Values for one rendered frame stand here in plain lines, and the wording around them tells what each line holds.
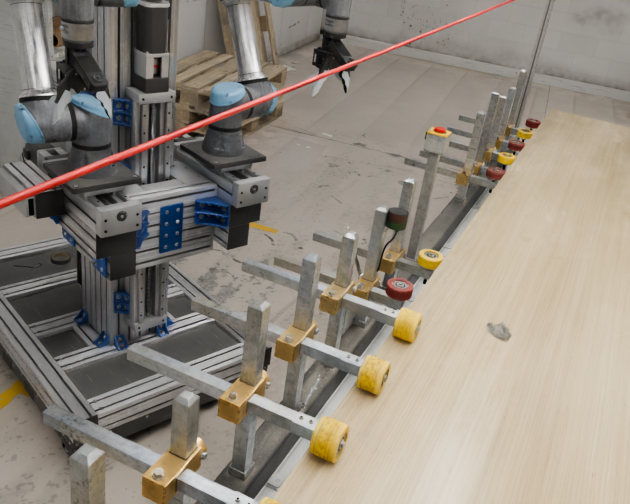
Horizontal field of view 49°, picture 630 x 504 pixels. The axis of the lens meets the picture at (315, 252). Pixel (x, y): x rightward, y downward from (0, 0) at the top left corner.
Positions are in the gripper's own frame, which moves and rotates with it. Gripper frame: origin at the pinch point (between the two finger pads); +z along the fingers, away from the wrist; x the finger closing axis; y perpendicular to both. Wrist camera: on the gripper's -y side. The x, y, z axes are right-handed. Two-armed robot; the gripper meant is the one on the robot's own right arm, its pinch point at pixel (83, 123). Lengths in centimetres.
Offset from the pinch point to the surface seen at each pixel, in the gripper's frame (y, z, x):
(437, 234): -8, 62, -149
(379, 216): -40, 23, -71
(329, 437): -92, 35, -7
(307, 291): -61, 24, -26
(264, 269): -32, 36, -37
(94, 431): -66, 36, 29
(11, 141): 249, 100, -67
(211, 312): -41, 37, -13
